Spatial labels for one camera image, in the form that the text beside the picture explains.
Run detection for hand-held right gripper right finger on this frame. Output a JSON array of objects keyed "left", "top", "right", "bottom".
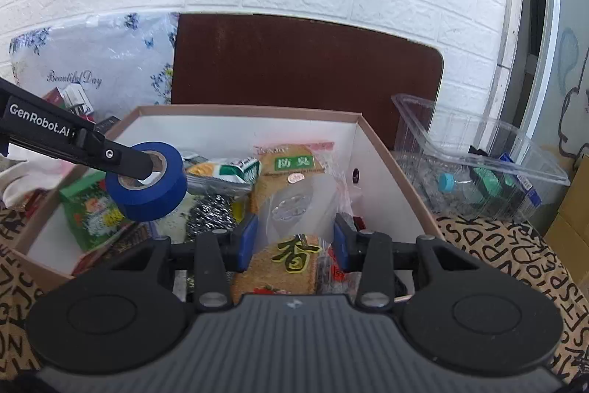
[{"left": 334, "top": 213, "right": 482, "bottom": 311}]

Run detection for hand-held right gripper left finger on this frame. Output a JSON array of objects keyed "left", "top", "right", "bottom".
[{"left": 108, "top": 213, "right": 259, "bottom": 313}]

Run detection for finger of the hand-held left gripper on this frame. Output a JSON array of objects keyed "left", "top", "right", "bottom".
[{"left": 74, "top": 130, "right": 156, "bottom": 182}]

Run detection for blue tape roll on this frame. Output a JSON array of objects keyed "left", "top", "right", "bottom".
[{"left": 105, "top": 141, "right": 188, "bottom": 222}]

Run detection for cardboard box with white inside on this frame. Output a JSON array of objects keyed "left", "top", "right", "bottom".
[{"left": 9, "top": 105, "right": 445, "bottom": 297}]

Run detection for letter-print desktop cloth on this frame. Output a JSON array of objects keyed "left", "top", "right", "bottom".
[{"left": 0, "top": 204, "right": 589, "bottom": 391}]

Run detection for grey white box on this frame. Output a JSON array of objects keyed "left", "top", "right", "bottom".
[{"left": 60, "top": 84, "right": 97, "bottom": 118}]

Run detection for silver steel wool scrubber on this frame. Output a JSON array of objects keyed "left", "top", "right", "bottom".
[{"left": 184, "top": 194, "right": 241, "bottom": 244}]

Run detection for green printed box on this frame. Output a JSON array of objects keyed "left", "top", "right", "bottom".
[{"left": 59, "top": 171, "right": 136, "bottom": 252}]

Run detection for white cloth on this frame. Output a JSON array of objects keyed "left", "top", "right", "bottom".
[{"left": 0, "top": 157, "right": 56, "bottom": 210}]

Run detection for brown insoles in clear packet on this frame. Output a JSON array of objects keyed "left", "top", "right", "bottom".
[{"left": 230, "top": 141, "right": 355, "bottom": 297}]

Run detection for green white snack packet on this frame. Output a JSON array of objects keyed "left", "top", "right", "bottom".
[{"left": 183, "top": 154, "right": 262, "bottom": 197}]

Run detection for dark red packet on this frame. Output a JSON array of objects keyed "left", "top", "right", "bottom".
[{"left": 73, "top": 222, "right": 155, "bottom": 275}]

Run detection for floral plastic bag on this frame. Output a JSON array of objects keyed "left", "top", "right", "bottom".
[{"left": 8, "top": 12, "right": 179, "bottom": 122}]

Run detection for bottle with blue cap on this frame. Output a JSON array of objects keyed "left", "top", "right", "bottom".
[{"left": 436, "top": 173, "right": 477, "bottom": 210}]

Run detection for clear plastic container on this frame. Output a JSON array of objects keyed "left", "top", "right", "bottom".
[{"left": 391, "top": 93, "right": 571, "bottom": 224}]

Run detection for dark brown board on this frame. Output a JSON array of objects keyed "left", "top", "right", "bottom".
[{"left": 170, "top": 12, "right": 445, "bottom": 150}]

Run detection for blue label packet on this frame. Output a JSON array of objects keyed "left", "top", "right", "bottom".
[{"left": 499, "top": 151, "right": 540, "bottom": 206}]

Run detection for plain brown carton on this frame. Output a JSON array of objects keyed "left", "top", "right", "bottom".
[{"left": 544, "top": 178, "right": 589, "bottom": 270}]

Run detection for glass door panel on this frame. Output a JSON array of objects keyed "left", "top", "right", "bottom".
[{"left": 499, "top": 0, "right": 589, "bottom": 173}]

